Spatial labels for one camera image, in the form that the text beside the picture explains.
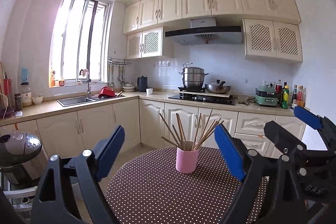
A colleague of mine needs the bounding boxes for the cream lower kitchen cabinets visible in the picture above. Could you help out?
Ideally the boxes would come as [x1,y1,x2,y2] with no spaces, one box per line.
[1,93,306,157]

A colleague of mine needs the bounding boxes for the cream kitchen cabinets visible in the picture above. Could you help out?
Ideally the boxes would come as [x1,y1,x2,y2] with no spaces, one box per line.
[1,93,306,157]
[122,0,303,63]

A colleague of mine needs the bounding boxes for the cream upper kitchen cabinets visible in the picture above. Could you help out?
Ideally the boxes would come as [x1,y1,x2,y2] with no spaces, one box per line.
[122,0,303,63]

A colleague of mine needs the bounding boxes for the kitchen window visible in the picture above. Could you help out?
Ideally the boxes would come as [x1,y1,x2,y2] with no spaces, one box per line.
[49,0,110,88]

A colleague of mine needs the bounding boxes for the dark sauce bottle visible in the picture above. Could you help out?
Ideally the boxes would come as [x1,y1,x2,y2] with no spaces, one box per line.
[290,85,297,109]

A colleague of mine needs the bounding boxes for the red capped sauce bottle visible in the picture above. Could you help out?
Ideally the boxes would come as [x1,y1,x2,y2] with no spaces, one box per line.
[297,85,305,107]

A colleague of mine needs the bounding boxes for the green bottle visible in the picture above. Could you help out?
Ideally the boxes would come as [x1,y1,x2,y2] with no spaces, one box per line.
[281,85,289,109]

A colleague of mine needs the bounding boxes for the green electric cooker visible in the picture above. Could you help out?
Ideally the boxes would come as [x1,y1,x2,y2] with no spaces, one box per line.
[255,85,281,107]

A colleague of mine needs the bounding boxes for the black gas stove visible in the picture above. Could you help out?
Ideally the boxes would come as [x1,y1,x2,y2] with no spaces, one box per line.
[168,87,235,106]

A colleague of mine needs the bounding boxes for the wooden chopstick in cup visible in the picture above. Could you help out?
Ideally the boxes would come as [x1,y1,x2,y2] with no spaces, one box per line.
[176,113,186,151]
[191,113,202,151]
[194,118,223,150]
[159,113,182,149]
[161,136,179,147]
[194,110,213,150]

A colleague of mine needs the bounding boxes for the brown polka dot tablecloth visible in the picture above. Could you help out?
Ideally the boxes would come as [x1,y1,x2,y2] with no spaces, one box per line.
[105,146,268,224]

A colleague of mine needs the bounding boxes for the steel wok with lid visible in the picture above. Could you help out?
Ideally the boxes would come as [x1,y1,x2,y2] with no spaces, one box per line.
[205,80,231,94]

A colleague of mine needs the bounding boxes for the stainless steel sink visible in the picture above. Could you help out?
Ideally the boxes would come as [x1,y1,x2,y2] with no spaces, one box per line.
[57,94,124,107]

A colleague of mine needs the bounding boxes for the small white bowl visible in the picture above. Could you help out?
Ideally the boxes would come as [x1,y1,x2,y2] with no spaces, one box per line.
[32,96,43,105]

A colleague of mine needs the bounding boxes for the pink cylindrical utensil cup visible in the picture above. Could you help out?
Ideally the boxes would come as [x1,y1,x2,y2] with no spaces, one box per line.
[175,141,199,174]

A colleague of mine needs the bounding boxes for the red bowl by sink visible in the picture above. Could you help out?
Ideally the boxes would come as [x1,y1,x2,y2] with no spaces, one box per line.
[98,86,116,98]

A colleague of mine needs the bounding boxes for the glass jar with label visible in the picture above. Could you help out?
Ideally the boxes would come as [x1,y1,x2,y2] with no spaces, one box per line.
[21,82,33,107]

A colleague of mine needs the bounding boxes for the stainless steel steamer pot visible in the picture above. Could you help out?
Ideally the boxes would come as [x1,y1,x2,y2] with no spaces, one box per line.
[179,63,208,89]

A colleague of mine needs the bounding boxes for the orange bottle on windowsill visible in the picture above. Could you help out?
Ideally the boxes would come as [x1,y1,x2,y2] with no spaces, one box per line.
[50,71,56,88]

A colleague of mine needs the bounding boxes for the stacked white plates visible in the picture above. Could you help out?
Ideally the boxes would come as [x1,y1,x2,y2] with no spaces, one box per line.
[122,83,135,92]

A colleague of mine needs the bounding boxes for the steel sink faucet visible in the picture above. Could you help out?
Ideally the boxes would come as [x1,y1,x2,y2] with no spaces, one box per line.
[77,69,91,99]

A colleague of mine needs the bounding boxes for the white mug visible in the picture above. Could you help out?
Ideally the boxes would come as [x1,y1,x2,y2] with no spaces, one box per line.
[146,88,154,95]

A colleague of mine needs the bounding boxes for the dark blue electric kettle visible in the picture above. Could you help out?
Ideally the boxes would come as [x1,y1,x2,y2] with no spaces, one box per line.
[137,76,148,92]

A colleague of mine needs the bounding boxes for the black range hood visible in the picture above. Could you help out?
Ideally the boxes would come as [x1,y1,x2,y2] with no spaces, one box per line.
[165,17,243,46]

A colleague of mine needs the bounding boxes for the hanging utensil rack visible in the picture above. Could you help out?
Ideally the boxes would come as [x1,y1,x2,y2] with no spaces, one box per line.
[107,57,132,88]

